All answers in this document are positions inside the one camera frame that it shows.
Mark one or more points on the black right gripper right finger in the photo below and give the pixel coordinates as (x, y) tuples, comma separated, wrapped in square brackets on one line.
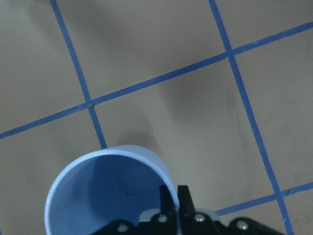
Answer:
[(186, 206)]

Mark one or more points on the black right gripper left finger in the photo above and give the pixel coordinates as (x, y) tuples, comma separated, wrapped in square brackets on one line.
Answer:
[(167, 205)]

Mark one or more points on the light blue cup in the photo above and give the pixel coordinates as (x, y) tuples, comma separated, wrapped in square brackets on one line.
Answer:
[(106, 185)]

